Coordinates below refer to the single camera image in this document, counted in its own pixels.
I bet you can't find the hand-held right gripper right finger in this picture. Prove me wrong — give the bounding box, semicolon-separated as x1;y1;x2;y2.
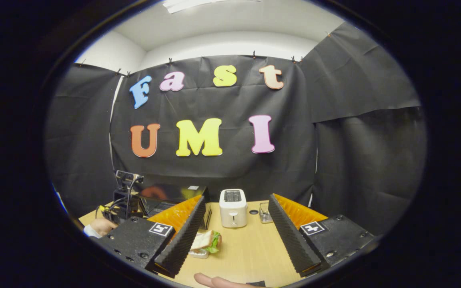
268;193;377;278

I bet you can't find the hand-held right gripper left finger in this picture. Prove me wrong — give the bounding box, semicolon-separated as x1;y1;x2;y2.
90;195;207;278

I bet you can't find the sandwich with lettuce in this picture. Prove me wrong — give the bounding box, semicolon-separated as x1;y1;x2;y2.
190;230;222;254

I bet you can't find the black electric oven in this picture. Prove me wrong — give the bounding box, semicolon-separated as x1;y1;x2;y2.
136;184;213;230

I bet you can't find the white toaster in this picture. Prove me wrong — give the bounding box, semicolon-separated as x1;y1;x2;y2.
219;189;248;228

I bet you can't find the black backdrop cloth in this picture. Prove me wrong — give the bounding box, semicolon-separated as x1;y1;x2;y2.
44;22;427;236

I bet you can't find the row of black cloth clips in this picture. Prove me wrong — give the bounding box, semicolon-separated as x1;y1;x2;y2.
79;31;333;77

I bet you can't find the ceiling light panel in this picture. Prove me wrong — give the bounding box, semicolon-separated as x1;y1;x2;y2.
162;0;261;14

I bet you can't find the wire mesh basket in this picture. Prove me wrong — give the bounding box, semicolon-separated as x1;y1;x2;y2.
259;202;274;224

